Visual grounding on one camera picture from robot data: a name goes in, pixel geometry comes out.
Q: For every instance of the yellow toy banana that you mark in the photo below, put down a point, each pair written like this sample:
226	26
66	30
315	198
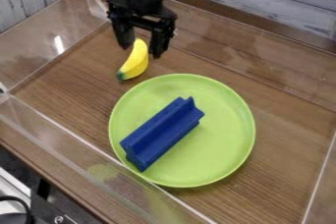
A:
136	62

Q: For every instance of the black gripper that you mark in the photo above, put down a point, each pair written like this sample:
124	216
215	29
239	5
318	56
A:
147	15

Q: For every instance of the clear acrylic tray wall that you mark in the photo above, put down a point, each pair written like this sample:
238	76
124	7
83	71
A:
59	60

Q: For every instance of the blue plastic block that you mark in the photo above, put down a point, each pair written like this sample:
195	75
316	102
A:
159	133

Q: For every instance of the green round plate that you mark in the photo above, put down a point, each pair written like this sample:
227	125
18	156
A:
214	150

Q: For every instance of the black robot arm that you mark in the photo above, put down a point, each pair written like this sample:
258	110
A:
146	14

